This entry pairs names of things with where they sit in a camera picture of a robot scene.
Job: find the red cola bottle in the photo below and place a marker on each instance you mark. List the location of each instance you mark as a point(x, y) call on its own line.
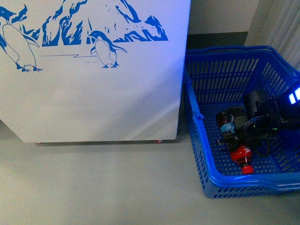
point(243, 155)

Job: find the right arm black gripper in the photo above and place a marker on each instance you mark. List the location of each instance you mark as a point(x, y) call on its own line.
point(260, 118)

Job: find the blue plastic shopping basket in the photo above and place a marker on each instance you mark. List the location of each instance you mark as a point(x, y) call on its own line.
point(218, 78)

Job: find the white vertical blinds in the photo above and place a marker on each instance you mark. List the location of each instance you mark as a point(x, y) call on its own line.
point(276, 23)

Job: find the white chest freezer blue rim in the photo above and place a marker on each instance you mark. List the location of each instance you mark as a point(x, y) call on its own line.
point(92, 70)

